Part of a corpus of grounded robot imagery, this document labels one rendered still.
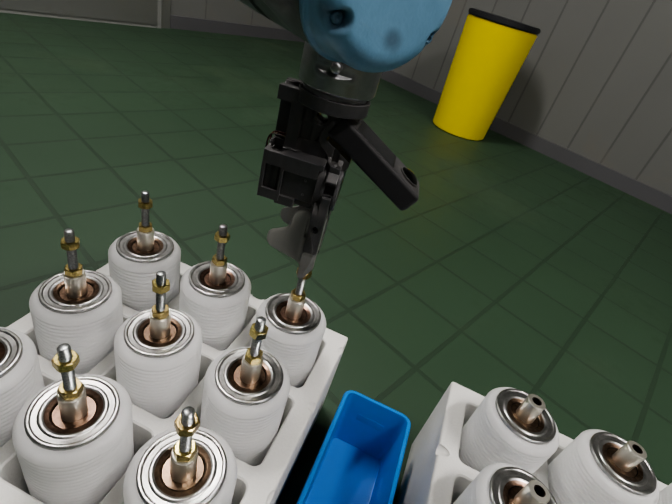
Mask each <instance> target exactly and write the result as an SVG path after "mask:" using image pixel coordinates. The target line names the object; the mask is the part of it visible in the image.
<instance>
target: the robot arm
mask: <svg viewBox="0 0 672 504"><path fill-rule="evenodd" d="M237 1H240V2H242V3H244V4H245V5H247V6H248V7H250V8H251V9H253V10H255V11H256V12H258V13H259V14H261V15H263V16H264V17H266V18H267V19H269V20H271V21H273V22H275V23H277V24H278V25H280V26H281V27H283V28H285V29H286V30H288V31H289V32H291V33H293V34H294V35H296V36H298V37H299V38H301V39H302V40H304V41H305V44H304V49H303V54H302V59H301V64H300V70H299V78H300V80H298V79H295V78H292V77H288V78H287V79H286V81H285V83H284V82H281V83H280V84H279V90H278V95H277V98H278V99H281V101H280V107H279V113H278V119H277V124H276V130H274V131H273V132H272V133H270V134H269V135H268V137H267V140H266V145H265V148H264V153H263V159H262V165H261V171H260V178H259V184H258V190H257V195H259V196H262V197H266V198H269V199H272V200H274V203H277V204H281V205H284V206H287V207H284V208H283V209H282V210H281V213H280V216H281V219H282V220H283V221H284V222H285V223H287V224H288V226H286V227H280V228H273V229H270V230H269V232H268V234H267V241H268V243H269V245H270V246H272V247H273V248H275V249H277V250H279V251H280V252H282V253H284V254H286V255H287V256H289V257H291V258H292V259H294V260H296V261H297V262H298V264H299V268H298V274H297V278H300V279H302V278H303V277H305V276H306V275H307V274H308V273H309V272H310V271H311V270H313V267H314V264H315V260H316V256H317V254H318V253H319V251H320V248H321V245H322V241H323V238H324V235H325V232H326V228H327V225H328V221H329V218H330V215H331V212H332V211H333V210H334V207H335V204H336V202H337V199H338V196H339V193H340V190H341V187H342V184H343V181H344V177H345V174H346V171H347V169H348V167H349V165H350V162H351V160H353V161H354V162H355V163H356V164H357V165H358V167H359V168H360V169H361V170H362V171H363V172H364V173H365V174H366V175H367V176H368V177H369V178H370V179H371V180H372V181H373V182H374V183H375V184H376V185H377V186H378V188H379V189H380V190H381V191H382V192H383V193H384V194H385V195H386V196H387V197H388V198H389V199H390V200H391V201H392V202H393V203H394V204H395V205H396V206H397V207H398V208H399V209H400V210H402V211H403V210H406V209H408V208H409V207H410V206H412V205H413V204H414V203H416V202H417V201H418V199H419V181H418V179H417V178H416V176H415V174H414V173H413V172H412V171H411V170H410V169H408V168H407V167H406V166H405V165H404V164H403V163H402V162H401V161H400V160H399V158H398V157H397V156H396V155H395V154H394V153H393V152H392V151H391V150H390V149H389V147H388V146H387V145H386V144H385V143H384V142H383V141H382V140H381V139H380V138H379V137H378V135H377V134H376V133H375V132H374V131H373V130H372V129H371V128H370V127H369V126H368V124H367V123H366V122H365V121H364V120H363V119H364V118H366V117H367V114H368V110H369V107H370V104H371V101H370V100H372V99H373V98H374V97H375V94H376V91H377V88H378V84H379V81H380V78H381V74H382V72H386V71H390V70H393V69H395V68H398V67H400V66H402V65H404V64H405V63H407V62H409V61H410V60H412V59H413V58H414V57H415V56H417V55H418V54H419V53H420V52H421V51H422V50H423V48H424V47H425V46H426V45H427V44H429V43H430V42H431V41H432V38H433V36H434V34H435V33H436V32H437V31H438V30H439V28H440V27H441V25H442V23H443V21H444V19H445V17H446V15H447V13H448V11H449V8H450V6H451V3H452V0H237ZM321 113H323V114H326V115H327V117H328V118H325V117H323V116H322V114H321ZM274 132H275V133H274ZM272 134H275V135H274V136H273V137H272ZM269 138H270V141H269ZM268 141H269V144H268ZM294 204H296V205H298V206H293V205H294Z"/></svg>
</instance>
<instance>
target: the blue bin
mask: <svg viewBox="0 0 672 504"><path fill-rule="evenodd" d="M410 428H411V423H410V420H409V419H408V417H407V416H406V415H404V414H402V413H400V412H398V411H396V410H394V409H392V408H390V407H388V406H386V405H384V404H382V403H379V402H377V401H375V400H373V399H371V398H369V397H367V396H365V395H363V394H361V393H358V392H356V391H353V390H349V391H347V392H345V393H344V395H343V397H342V399H341V402H340V404H339V406H338V409H337V411H336V413H335V415H334V418H333V420H332V422H331V425H330V427H329V429H328V432H327V434H326V436H325V439H324V441H323V443H322V446H321V448H320V450H319V453H318V455H317V457H316V459H315V462H314V464H313V466H312V469H311V471H310V473H309V476H308V478H307V480H306V483H305V485H304V487H303V490H302V492H301V494H300V497H299V499H298V501H297V503H296V504H393V500H394V496H395V492H396V488H397V483H398V479H399V475H400V471H401V466H402V462H403V458H404V454H405V449H406V445H407V441H408V437H409V432H410Z"/></svg>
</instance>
